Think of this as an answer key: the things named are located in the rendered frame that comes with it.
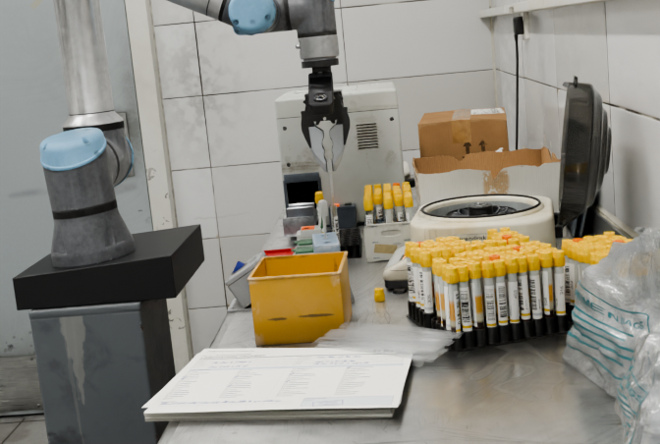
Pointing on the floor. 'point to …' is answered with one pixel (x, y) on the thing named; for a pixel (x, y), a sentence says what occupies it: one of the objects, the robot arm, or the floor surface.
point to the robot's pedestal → (102, 369)
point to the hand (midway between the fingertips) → (329, 165)
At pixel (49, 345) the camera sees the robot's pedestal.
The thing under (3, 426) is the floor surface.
